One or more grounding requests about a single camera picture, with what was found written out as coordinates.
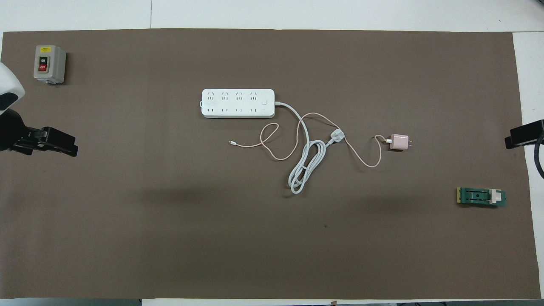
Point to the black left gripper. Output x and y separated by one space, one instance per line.
12 131

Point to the pink usb charger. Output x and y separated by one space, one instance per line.
399 142

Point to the white power strip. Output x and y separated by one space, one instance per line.
238 103

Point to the brown table mat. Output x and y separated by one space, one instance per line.
272 238

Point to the grey on-off switch box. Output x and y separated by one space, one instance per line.
49 63

